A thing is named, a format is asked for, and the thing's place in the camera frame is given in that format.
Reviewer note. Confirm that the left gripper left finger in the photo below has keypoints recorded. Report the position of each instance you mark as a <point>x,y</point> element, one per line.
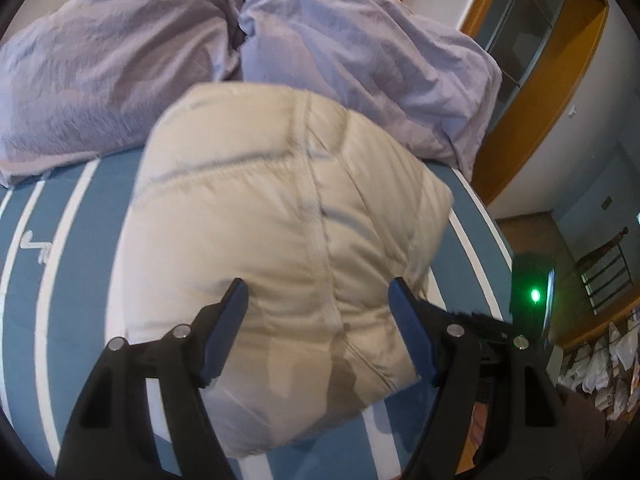
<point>110,435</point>

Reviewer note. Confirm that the pile of papers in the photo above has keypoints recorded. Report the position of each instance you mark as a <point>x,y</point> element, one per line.
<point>606,373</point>

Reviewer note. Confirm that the beige puffer jacket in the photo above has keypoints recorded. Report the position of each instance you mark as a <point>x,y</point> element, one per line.
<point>317,210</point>

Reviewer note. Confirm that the blue white striped bedsheet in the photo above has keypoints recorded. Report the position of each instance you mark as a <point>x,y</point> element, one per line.
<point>58,240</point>

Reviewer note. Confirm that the dark wooden chair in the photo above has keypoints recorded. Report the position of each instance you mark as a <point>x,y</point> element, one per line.
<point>605,272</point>

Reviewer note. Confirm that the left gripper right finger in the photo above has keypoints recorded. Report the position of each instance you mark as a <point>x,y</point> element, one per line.
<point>496,414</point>

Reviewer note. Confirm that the right lavender pillow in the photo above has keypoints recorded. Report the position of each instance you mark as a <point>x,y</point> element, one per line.
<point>431,87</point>

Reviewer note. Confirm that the lavender pillow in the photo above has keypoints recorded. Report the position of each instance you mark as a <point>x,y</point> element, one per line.
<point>91,78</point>
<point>431,87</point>

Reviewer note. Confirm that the left lavender pillow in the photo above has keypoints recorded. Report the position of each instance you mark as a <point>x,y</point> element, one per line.
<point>91,78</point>

